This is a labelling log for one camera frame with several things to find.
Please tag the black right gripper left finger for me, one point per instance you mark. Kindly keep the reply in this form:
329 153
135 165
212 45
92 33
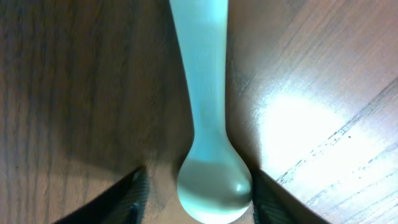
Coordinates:
122 203

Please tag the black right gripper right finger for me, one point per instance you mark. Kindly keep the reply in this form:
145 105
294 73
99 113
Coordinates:
273 204

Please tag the light green plastic utensil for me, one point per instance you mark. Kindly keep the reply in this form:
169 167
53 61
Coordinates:
214 185

